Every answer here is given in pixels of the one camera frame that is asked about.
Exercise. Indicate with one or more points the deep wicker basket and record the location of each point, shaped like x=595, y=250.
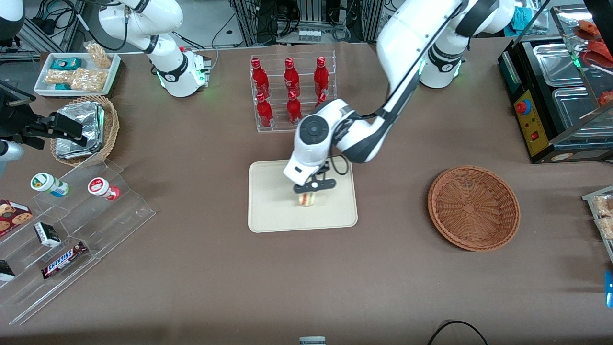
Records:
x=110, y=124

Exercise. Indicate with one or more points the clear acrylic bottle rack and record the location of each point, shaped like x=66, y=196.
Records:
x=278, y=129

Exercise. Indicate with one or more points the red lid yogurt bottle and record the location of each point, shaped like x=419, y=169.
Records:
x=102, y=188

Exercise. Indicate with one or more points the black white packet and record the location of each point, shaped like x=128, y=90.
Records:
x=5, y=271

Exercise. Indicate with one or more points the blue plastic object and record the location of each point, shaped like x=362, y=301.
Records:
x=609, y=289

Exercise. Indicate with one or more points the teal snack box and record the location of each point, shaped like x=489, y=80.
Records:
x=66, y=63

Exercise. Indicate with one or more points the metal tray with snacks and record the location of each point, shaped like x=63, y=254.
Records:
x=604, y=249

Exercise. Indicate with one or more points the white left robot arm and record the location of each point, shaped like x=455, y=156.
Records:
x=407, y=57

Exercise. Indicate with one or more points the small teal packet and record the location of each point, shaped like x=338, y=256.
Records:
x=62, y=86

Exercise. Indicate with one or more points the grey white label object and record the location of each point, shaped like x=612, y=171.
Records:
x=312, y=340

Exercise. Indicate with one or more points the green lid yogurt bottle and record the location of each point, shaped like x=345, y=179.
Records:
x=48, y=184

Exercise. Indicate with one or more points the red cola bottle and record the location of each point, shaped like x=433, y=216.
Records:
x=293, y=108
x=264, y=112
x=291, y=79
x=321, y=99
x=321, y=76
x=260, y=79

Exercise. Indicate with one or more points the silver foil packages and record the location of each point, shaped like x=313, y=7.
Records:
x=88, y=120

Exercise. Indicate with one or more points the orange fried food piece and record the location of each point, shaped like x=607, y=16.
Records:
x=587, y=29

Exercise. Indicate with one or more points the teal cloth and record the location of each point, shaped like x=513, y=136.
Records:
x=524, y=19

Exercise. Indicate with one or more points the round brown wicker basket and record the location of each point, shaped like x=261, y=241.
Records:
x=471, y=208

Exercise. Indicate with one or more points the clear bag of puffed snacks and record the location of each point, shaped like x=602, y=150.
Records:
x=90, y=80
x=98, y=55
x=60, y=76

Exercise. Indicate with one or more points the cream rectangular serving tray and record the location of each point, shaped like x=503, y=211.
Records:
x=268, y=206

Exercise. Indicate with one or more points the aluminium frame rack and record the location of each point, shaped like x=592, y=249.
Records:
x=335, y=14

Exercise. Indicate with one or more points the Snickers chocolate bar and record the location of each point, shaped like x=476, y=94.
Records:
x=63, y=259

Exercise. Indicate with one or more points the clear bag of fried snacks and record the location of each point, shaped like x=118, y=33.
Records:
x=606, y=228
x=604, y=205

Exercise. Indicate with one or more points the white rectangular snack tray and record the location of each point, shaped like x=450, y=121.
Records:
x=43, y=72

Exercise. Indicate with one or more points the clear acrylic stepped shelf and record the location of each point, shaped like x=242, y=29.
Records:
x=115, y=225

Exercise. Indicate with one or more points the black food warmer cabinet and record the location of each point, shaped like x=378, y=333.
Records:
x=531, y=129

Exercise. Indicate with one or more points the red cookie box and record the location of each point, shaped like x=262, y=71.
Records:
x=12, y=216

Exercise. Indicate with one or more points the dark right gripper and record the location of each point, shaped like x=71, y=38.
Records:
x=20, y=125

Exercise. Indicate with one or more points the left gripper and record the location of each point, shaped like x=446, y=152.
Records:
x=326, y=166

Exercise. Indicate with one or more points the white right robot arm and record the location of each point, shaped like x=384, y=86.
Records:
x=167, y=62

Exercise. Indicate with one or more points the small black white carton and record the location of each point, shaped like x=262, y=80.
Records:
x=47, y=235

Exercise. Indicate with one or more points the steel food pan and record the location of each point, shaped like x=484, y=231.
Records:
x=574, y=115
x=555, y=64

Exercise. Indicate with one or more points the red emergency stop button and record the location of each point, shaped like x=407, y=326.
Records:
x=524, y=107

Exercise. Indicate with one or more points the triangular sandwich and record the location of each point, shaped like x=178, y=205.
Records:
x=307, y=200

